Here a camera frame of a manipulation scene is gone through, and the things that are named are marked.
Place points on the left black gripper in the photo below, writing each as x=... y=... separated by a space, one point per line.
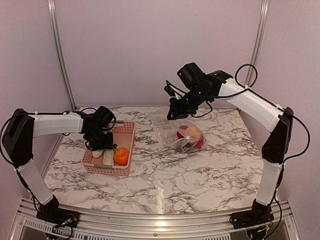
x=108 y=145

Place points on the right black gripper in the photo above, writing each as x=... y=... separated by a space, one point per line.
x=177 y=112

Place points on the white radish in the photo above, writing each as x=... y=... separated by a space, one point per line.
x=97 y=153

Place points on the pink perforated plastic basket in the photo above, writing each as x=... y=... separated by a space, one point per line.
x=123 y=137

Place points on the orange tangerine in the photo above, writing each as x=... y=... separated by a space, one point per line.
x=121 y=156

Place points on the red apple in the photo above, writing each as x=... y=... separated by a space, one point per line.
x=182 y=132

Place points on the clear zip top bag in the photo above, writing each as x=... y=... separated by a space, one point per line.
x=165 y=130

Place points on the red strawberry fruit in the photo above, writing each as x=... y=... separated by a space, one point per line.
x=199 y=144

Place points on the dark purple beet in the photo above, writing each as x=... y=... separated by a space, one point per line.
x=185 y=147

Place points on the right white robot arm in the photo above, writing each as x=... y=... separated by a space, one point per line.
x=275 y=120

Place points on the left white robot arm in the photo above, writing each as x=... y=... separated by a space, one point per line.
x=23 y=131

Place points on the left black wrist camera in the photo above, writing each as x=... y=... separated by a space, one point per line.
x=105 y=118

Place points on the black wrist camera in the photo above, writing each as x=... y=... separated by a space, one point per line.
x=191 y=75
x=105 y=118

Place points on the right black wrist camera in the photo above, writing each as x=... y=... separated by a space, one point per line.
x=191 y=75

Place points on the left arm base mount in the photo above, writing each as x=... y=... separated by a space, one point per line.
x=60 y=217

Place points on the right aluminium frame post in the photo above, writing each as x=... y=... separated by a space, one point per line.
x=260 y=34

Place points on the aluminium frame post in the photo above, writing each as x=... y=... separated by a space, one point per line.
x=260 y=34
x=59 y=52

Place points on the left aluminium frame post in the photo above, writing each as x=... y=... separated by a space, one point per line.
x=59 y=52

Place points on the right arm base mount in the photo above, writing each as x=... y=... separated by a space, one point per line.
x=249 y=218

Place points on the front aluminium rail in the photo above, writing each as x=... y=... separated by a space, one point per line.
x=108 y=225

